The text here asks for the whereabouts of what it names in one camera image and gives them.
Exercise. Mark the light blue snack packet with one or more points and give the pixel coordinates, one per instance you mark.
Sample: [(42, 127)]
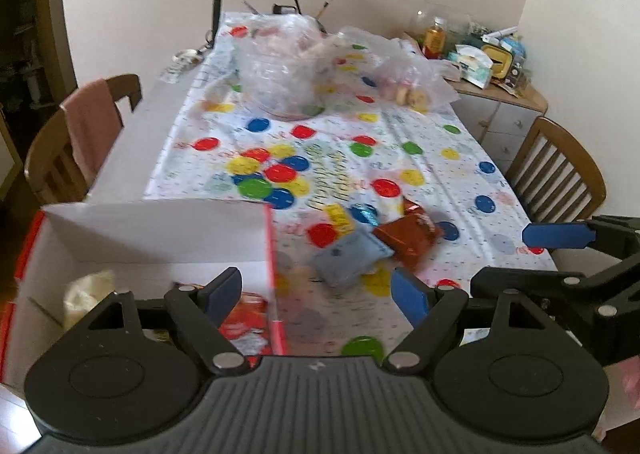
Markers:
[(341, 263)]

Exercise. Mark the amber bottle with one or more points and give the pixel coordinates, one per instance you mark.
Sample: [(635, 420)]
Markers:
[(434, 39)]

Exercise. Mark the small clear plastic bag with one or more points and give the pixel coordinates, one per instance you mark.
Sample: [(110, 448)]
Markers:
[(400, 74)]

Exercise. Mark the red snack bag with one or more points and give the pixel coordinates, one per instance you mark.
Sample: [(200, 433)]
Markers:
[(411, 237)]

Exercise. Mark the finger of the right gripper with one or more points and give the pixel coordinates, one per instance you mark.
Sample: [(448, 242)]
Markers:
[(573, 235)]

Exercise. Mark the white side cabinet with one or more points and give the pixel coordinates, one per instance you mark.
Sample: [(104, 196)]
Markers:
[(498, 121)]

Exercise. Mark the large clear plastic bag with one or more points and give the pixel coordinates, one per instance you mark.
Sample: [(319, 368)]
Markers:
[(286, 64)]

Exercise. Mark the balloon birthday tablecloth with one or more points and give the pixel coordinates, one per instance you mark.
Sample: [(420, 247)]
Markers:
[(363, 153)]

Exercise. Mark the wooden slatted chair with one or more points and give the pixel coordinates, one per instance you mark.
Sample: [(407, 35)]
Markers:
[(554, 177)]

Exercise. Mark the wooden chair with pink towel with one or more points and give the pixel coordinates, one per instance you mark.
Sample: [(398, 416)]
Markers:
[(70, 149)]

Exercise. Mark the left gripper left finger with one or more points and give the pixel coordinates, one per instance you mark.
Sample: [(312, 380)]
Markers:
[(197, 314)]

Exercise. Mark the yellow minion jelly cup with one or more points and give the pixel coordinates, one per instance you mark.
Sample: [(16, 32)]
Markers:
[(339, 219)]

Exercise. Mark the red cardboard box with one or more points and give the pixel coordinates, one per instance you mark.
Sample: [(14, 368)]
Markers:
[(149, 245)]

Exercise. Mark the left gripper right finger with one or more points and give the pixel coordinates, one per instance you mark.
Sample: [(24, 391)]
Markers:
[(435, 315)]

